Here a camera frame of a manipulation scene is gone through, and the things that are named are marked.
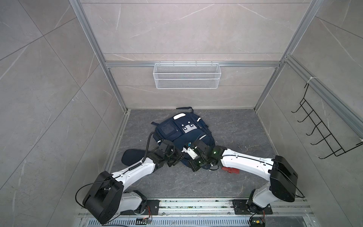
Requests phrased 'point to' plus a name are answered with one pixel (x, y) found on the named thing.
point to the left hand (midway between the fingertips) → (187, 154)
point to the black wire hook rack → (323, 130)
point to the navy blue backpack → (183, 128)
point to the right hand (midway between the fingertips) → (189, 165)
